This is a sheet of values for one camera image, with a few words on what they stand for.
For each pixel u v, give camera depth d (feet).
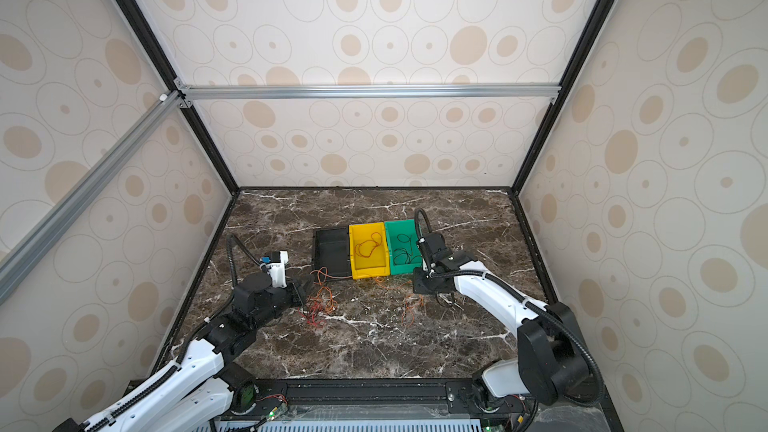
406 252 3.22
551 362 1.38
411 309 2.93
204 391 1.94
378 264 3.20
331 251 3.56
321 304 2.92
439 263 2.05
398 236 3.38
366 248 3.35
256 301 1.93
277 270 2.32
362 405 2.40
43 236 1.79
